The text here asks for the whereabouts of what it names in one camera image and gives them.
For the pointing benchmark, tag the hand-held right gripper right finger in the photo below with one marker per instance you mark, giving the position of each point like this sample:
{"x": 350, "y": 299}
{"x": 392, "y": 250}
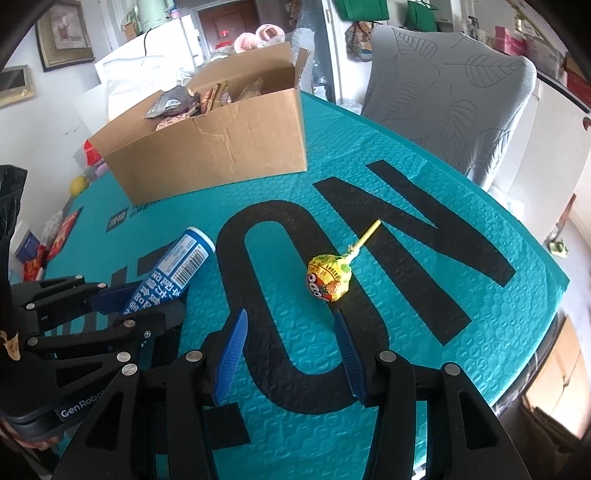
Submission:
{"x": 351, "y": 355}

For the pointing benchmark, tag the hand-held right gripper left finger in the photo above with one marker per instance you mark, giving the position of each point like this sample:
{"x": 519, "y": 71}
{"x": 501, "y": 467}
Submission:
{"x": 233, "y": 355}

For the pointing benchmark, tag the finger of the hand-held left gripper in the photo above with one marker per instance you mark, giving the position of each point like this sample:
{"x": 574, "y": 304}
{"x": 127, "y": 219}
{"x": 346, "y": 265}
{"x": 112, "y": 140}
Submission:
{"x": 113, "y": 294}
{"x": 115, "y": 332}

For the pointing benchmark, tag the yellow lollipop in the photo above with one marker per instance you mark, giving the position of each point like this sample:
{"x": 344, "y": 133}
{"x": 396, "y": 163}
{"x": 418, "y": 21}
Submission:
{"x": 330, "y": 279}

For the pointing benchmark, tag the blue tube with white cap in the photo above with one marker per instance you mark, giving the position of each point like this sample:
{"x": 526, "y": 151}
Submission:
{"x": 184, "y": 258}

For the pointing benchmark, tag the pink brown snack packet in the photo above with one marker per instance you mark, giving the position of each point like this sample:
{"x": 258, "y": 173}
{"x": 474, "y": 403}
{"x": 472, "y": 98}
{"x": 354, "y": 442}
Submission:
{"x": 173, "y": 123}

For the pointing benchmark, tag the silver snack packet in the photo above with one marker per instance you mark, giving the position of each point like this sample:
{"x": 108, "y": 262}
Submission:
{"x": 171, "y": 99}

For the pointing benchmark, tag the red flat sachet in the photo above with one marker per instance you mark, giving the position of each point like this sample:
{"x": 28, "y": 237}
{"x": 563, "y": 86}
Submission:
{"x": 64, "y": 233}

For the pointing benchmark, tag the red yellow snack packet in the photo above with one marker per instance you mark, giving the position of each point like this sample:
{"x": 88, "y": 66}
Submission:
{"x": 33, "y": 268}

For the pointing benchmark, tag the crumpled white tissue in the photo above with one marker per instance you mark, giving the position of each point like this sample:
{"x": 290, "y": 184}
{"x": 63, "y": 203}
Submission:
{"x": 53, "y": 224}

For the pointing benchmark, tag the blue paper cup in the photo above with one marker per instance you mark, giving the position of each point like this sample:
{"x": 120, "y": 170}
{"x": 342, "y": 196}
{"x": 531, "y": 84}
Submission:
{"x": 27, "y": 247}

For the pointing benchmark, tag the yellow ball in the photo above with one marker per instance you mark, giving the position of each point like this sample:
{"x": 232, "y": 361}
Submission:
{"x": 78, "y": 184}

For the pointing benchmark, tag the red white package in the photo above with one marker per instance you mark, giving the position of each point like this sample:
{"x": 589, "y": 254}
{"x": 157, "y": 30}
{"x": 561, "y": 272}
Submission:
{"x": 93, "y": 154}

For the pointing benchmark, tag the flat cardboard sheet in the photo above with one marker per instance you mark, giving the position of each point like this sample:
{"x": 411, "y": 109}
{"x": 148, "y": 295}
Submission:
{"x": 554, "y": 378}

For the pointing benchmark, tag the teal mat with black letters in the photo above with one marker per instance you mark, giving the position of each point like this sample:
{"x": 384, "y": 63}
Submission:
{"x": 369, "y": 138}

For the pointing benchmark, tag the small framed picture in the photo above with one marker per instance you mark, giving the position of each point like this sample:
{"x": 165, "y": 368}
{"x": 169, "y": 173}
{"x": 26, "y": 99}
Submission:
{"x": 16, "y": 85}

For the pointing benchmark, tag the white refrigerator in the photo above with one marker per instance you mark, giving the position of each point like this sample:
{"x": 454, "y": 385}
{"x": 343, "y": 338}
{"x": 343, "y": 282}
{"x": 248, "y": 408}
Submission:
{"x": 161, "y": 50}

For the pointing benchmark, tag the large framed picture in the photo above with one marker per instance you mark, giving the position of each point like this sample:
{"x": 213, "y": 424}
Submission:
{"x": 64, "y": 32}

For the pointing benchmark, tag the cola bottle with red cap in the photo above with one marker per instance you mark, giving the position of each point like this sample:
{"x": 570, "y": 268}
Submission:
{"x": 225, "y": 41}

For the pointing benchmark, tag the grey leaf-pattern chair cover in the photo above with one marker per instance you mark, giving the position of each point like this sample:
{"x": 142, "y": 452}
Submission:
{"x": 443, "y": 92}

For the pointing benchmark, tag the pink plush slipper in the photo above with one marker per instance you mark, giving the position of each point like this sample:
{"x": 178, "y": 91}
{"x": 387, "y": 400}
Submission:
{"x": 246, "y": 42}
{"x": 271, "y": 32}

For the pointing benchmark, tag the pale green appliance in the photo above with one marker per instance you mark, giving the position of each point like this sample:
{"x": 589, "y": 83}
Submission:
{"x": 152, "y": 11}

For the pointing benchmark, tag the white cabinet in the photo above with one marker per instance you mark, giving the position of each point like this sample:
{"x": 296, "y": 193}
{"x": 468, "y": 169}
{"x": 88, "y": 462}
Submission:
{"x": 554, "y": 147}

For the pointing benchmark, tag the brown door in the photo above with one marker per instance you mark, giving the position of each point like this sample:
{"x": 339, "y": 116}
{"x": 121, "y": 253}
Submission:
{"x": 226, "y": 18}

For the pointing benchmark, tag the patterned hanging bag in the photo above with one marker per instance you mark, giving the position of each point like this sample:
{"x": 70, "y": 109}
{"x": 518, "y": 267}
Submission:
{"x": 359, "y": 41}

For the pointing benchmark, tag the green tote bag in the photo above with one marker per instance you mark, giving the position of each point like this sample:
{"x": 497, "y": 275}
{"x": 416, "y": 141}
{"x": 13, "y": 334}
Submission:
{"x": 362, "y": 8}

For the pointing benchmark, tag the pink gift box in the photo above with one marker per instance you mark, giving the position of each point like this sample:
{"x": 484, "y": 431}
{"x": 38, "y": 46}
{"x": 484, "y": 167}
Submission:
{"x": 510, "y": 40}

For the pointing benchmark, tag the open red cardboard box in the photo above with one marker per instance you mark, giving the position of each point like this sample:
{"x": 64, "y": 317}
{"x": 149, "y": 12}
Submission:
{"x": 578, "y": 81}

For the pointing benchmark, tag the grey gift box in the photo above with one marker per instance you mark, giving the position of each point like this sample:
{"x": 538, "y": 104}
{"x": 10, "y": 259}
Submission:
{"x": 545, "y": 55}

